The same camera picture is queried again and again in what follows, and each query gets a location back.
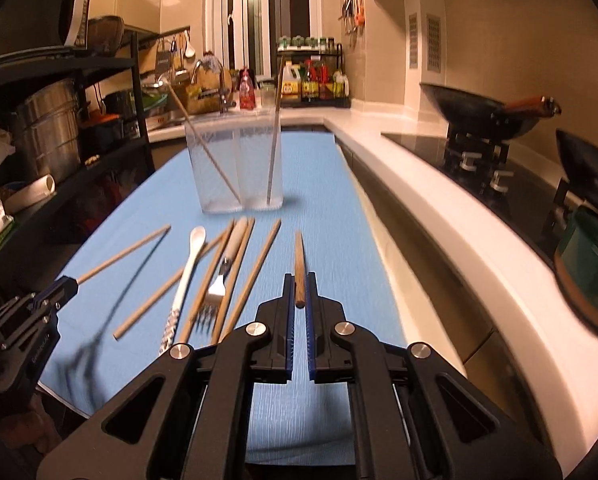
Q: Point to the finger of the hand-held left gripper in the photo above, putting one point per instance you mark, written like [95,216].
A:
[61,290]

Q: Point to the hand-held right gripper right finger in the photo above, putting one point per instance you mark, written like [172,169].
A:
[310,330]

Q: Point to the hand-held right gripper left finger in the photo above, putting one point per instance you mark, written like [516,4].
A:
[289,330]

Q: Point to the wooden chopstick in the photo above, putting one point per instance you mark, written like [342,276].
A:
[256,270]
[215,260]
[276,130]
[149,305]
[233,282]
[204,142]
[129,252]
[299,270]

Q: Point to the clear plastic utensil holder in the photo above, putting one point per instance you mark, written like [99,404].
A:
[239,170]

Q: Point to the white roll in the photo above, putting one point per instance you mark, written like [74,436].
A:
[29,192]

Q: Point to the red plastic bag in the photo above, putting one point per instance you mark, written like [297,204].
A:
[109,195]

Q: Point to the ginger root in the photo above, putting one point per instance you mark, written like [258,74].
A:
[92,160]

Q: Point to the blue table mat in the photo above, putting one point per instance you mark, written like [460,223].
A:
[319,185]

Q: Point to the steel stockpot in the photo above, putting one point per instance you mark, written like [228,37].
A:
[44,130]

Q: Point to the black kettle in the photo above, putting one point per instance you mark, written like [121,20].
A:
[116,102]

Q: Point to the black glass cooktop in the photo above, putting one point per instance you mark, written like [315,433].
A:
[419,142]

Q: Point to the black spice rack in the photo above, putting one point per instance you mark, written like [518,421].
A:
[329,102]

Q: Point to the black shelf rack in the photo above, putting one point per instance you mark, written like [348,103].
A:
[104,62]

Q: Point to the glass jar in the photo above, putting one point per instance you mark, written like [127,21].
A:
[266,95]

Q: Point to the red dish soap bottle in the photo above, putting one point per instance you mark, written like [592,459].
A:
[246,92]

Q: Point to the yellow-label oil bottle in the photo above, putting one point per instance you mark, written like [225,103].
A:
[290,87]

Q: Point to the dark soy sauce bottle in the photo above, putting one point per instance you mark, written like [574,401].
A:
[310,87]

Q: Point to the wooden cutting board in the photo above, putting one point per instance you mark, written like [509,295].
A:
[211,97]

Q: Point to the yellow-green bottle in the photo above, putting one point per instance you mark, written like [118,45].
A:
[340,87]

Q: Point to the red sauce bottle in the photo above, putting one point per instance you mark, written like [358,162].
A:
[325,82]

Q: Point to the metal grater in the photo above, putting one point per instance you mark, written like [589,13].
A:
[162,60]

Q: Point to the chrome faucet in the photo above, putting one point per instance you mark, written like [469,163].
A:
[222,85]

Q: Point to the brown basket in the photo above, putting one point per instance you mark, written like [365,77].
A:
[104,35]

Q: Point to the white hanging ladle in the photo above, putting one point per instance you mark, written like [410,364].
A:
[189,49]

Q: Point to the black kitchen appliance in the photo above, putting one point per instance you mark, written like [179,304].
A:
[29,15]

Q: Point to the row of spice jars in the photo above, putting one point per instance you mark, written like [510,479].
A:
[304,41]

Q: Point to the black pan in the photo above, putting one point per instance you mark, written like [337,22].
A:
[589,160]

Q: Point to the window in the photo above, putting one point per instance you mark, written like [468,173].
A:
[299,0]

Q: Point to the wall vent grille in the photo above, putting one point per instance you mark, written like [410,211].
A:
[433,42]
[413,40]

